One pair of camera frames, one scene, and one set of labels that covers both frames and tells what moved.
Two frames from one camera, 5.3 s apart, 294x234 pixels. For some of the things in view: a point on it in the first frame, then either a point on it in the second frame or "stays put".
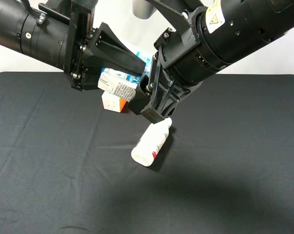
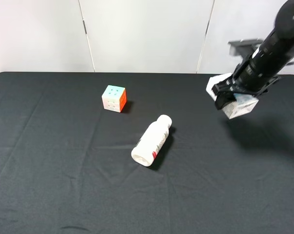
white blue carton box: [122, 83] -> [243, 104]
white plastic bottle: [147, 149] stays put
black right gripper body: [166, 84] -> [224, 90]
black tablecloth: [231, 162] stays put
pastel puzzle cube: [111, 102] stays put
